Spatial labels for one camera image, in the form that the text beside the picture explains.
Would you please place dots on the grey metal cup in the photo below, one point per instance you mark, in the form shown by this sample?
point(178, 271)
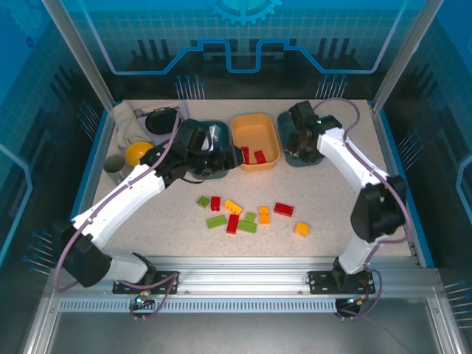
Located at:
point(115, 164)

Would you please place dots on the small connector board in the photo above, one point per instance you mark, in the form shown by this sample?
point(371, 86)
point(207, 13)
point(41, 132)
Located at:
point(142, 301)
point(354, 301)

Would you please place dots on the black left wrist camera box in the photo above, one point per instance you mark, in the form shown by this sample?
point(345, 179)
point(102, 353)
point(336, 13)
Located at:
point(193, 134)

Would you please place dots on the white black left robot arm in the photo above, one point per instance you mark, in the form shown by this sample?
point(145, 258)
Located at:
point(118, 199)

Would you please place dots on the orange lego brick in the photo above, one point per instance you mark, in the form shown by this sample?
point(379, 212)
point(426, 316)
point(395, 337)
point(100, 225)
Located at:
point(264, 215)

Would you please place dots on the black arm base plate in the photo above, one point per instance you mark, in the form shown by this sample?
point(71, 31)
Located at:
point(166, 282)
point(319, 282)

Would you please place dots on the long yellow lego brick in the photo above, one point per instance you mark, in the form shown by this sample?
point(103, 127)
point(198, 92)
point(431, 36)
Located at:
point(233, 207)

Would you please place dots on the long green lego brick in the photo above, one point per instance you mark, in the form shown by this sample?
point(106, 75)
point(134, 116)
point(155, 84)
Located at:
point(216, 221)

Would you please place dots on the yellow plastic container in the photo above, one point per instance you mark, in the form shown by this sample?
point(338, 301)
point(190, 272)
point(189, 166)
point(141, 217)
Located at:
point(254, 132)

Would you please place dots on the aluminium frame post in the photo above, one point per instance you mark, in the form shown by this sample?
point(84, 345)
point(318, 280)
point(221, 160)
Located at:
point(405, 55)
point(82, 55)

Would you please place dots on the lavender plastic tray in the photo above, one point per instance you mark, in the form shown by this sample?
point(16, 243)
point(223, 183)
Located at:
point(184, 110)

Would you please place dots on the small red lego brick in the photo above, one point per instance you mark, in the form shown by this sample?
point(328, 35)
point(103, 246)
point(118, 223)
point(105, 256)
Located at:
point(215, 203)

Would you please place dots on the small green lego brick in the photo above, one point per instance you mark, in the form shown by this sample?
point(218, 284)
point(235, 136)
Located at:
point(251, 216)
point(203, 201)

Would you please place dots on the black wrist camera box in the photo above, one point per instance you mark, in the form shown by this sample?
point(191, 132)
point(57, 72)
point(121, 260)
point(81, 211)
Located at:
point(300, 112)
point(193, 134)

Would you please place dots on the black round plate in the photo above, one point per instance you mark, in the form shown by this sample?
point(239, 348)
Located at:
point(158, 121)

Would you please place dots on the long red lego brick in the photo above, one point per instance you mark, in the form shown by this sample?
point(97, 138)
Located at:
point(284, 209)
point(232, 223)

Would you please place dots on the teal plastic container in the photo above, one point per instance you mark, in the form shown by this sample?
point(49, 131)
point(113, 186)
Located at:
point(282, 125)
point(225, 127)

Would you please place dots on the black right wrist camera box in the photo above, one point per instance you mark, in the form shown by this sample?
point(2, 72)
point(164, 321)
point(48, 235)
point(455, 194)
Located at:
point(300, 112)

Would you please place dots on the yellow bowl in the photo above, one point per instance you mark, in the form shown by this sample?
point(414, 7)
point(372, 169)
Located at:
point(136, 153)

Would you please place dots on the aluminium mounting rail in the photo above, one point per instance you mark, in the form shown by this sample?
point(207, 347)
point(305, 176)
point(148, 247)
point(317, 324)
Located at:
point(239, 273)

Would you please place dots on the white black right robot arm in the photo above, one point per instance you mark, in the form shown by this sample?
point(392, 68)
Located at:
point(354, 162)

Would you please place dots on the grey folded cloth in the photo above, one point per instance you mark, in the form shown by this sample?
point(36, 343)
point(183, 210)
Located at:
point(127, 125)

